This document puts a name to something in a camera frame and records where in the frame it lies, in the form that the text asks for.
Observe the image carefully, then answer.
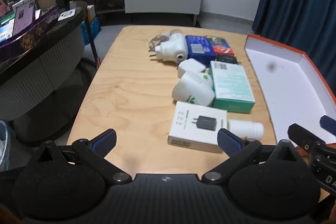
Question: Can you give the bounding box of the teal cardboard box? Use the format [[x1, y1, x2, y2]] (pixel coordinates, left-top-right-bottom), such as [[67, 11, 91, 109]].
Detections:
[[210, 61, 256, 114]]

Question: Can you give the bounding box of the orange white cardboard box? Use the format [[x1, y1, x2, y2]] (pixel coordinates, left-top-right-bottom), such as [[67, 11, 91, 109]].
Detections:
[[244, 34, 336, 151]]

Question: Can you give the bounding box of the white purple leaflet stand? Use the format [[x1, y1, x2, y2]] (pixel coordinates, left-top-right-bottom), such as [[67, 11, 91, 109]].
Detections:
[[12, 0, 36, 35]]

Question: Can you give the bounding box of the white jar with green marks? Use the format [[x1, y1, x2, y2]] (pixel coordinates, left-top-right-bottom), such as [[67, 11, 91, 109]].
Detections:
[[172, 71, 216, 107]]

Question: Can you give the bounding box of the blue tin box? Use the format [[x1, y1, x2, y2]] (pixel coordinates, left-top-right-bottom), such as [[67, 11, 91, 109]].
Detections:
[[185, 35, 217, 67]]

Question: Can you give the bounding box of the black charger plug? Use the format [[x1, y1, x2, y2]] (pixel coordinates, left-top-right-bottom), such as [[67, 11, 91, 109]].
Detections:
[[216, 53, 238, 65]]

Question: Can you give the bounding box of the blue curtain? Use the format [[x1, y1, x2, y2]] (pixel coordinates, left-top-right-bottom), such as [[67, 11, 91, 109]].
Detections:
[[252, 0, 336, 98]]

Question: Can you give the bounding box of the white charger packaging box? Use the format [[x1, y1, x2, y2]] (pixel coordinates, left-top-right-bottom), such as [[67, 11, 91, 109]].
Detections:
[[167, 101, 228, 153]]

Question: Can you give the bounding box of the dark curved counter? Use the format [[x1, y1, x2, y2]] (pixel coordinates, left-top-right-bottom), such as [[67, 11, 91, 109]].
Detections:
[[0, 1, 100, 147]]

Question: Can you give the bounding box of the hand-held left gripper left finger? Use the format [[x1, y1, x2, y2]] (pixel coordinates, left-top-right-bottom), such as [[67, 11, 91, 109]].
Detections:
[[35, 129, 132, 185]]

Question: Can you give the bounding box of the white square coaster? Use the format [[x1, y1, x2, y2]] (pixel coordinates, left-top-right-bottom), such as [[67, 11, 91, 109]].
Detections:
[[58, 9, 76, 21]]

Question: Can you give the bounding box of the blue plastic bag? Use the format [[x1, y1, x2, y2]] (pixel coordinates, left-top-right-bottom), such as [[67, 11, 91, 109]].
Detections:
[[80, 18, 101, 45]]

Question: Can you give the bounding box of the white cube charger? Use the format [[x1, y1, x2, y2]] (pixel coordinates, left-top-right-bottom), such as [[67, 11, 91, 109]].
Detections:
[[178, 59, 207, 79]]

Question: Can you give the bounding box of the red blue playing card box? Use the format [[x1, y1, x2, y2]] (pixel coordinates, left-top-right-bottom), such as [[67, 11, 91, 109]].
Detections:
[[205, 35, 235, 56]]

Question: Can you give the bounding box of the bin with plastic liner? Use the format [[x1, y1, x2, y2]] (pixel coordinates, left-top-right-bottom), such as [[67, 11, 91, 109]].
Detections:
[[0, 120, 17, 172]]

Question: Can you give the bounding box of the curved television cabinet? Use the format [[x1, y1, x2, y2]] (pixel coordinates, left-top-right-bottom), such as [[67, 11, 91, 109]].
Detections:
[[66, 0, 206, 28]]

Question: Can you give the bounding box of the purple patterned box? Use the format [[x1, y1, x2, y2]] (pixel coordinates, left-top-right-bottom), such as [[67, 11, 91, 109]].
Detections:
[[0, 5, 59, 62]]

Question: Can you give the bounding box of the white yellow cardboard box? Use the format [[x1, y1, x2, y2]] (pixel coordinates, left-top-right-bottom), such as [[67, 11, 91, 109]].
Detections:
[[87, 5, 97, 22]]

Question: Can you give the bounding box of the white cylindrical bottle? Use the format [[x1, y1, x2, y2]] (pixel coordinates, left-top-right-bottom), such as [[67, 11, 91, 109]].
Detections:
[[227, 119, 264, 141]]

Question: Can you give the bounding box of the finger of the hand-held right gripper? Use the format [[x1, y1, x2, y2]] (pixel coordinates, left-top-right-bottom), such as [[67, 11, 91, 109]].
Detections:
[[288, 123, 336, 153], [320, 115, 336, 132]]

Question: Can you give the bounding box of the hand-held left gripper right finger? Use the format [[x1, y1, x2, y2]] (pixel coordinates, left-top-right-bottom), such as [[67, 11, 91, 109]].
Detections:
[[202, 128, 302, 185]]

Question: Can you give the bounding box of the white plug-in vaporizer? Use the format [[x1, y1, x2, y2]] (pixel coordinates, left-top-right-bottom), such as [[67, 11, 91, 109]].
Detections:
[[150, 29, 188, 63]]

